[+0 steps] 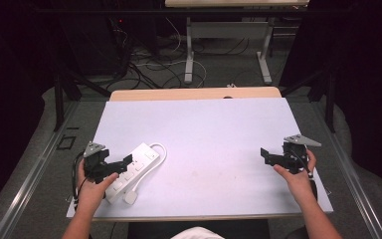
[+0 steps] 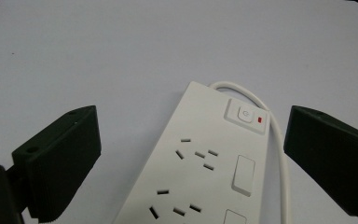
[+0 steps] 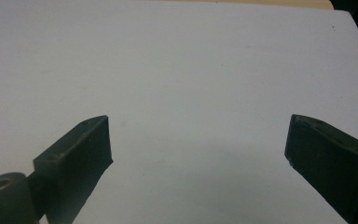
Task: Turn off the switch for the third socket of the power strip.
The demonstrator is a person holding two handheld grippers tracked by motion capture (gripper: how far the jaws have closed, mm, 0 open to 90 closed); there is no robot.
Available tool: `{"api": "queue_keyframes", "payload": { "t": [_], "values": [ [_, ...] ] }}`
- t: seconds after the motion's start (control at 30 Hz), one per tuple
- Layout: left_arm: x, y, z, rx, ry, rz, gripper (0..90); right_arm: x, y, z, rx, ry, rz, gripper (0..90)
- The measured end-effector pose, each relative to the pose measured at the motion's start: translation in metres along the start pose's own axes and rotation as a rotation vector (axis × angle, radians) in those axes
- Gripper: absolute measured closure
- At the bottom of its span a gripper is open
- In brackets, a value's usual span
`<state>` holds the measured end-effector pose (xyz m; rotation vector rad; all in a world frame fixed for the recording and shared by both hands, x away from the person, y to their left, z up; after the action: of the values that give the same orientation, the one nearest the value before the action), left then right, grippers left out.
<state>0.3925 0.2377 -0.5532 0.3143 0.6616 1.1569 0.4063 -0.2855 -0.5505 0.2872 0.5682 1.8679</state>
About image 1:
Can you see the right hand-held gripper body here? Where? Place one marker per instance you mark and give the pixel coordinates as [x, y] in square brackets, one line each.
[293, 156]

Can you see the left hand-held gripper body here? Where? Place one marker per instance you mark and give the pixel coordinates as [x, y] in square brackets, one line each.
[94, 162]

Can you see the white power strip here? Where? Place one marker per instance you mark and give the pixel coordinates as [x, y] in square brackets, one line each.
[136, 169]

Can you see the white power plug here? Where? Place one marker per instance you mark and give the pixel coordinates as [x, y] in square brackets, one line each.
[130, 197]

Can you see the person's right hand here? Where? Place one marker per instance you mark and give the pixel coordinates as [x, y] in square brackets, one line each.
[298, 181]

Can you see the person's left hand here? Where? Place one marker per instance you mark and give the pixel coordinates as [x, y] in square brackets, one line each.
[93, 191]

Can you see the white table mat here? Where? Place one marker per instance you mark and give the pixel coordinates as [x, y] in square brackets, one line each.
[205, 149]

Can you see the black metal stand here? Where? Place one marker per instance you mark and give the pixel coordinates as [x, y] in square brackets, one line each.
[61, 96]
[326, 96]

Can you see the wooden table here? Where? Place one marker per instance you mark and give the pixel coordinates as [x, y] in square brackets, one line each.
[195, 93]

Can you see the person's white shirt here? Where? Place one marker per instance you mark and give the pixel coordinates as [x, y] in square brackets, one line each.
[197, 233]

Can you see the black curtain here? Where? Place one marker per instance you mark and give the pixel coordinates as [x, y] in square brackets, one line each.
[364, 83]
[10, 83]

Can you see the black computer tower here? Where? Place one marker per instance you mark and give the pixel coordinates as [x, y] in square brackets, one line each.
[93, 43]

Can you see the white-framed desk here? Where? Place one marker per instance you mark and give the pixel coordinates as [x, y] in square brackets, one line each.
[227, 30]

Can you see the aluminium floor rail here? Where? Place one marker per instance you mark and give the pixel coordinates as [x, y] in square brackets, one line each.
[30, 172]
[351, 176]

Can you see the black horizontal frame bar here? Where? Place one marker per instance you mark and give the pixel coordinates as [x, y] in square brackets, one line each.
[179, 11]

